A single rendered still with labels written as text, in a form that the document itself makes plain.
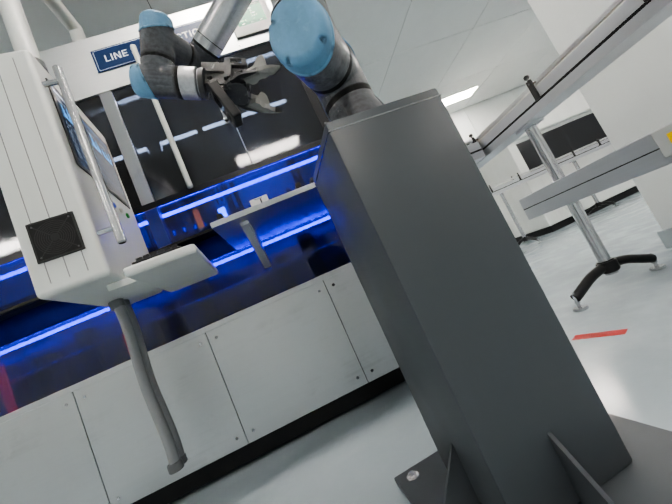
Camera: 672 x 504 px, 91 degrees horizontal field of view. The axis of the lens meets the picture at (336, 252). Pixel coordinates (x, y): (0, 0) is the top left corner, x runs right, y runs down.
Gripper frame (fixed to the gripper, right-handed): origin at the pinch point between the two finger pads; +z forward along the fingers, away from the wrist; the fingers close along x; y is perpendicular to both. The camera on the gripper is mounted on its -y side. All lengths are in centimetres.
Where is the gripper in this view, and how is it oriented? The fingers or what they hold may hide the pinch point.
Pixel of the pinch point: (282, 93)
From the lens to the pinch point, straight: 95.0
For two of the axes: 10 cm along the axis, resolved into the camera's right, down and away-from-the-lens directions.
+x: -1.3, 2.9, 9.5
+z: 9.9, -0.4, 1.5
